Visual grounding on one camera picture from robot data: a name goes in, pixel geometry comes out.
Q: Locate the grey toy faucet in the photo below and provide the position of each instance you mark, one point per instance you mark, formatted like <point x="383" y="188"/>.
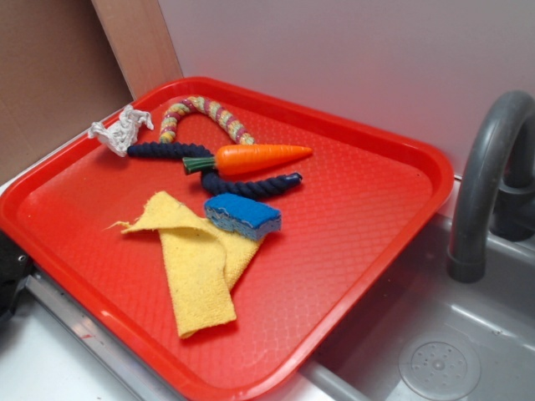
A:
<point x="496" y="195"/>

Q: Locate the navy and multicolour rope toy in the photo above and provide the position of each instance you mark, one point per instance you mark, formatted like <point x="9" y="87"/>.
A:
<point x="211" y="180"/>

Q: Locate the yellow cloth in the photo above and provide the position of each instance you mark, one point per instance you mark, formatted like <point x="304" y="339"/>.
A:
<point x="203" y="263"/>

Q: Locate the black object at left edge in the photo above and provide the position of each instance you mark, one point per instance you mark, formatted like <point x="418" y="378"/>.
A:
<point x="15" y="267"/>

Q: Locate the orange toy carrot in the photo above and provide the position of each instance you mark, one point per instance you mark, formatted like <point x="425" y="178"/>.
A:
<point x="241" y="159"/>

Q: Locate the grey toy sink basin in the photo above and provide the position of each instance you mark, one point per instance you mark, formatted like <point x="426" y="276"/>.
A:
<point x="419" y="335"/>

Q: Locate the blue sponge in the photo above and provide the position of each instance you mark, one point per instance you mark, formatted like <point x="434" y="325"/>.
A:
<point x="249" y="218"/>

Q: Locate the crumpled white paper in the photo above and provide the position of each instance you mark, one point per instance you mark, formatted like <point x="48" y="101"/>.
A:
<point x="123" y="133"/>

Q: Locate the wooden board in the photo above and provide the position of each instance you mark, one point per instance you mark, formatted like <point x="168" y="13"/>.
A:
<point x="141" y="43"/>

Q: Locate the red plastic tray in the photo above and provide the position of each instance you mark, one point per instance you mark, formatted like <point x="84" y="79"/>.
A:
<point x="365" y="194"/>

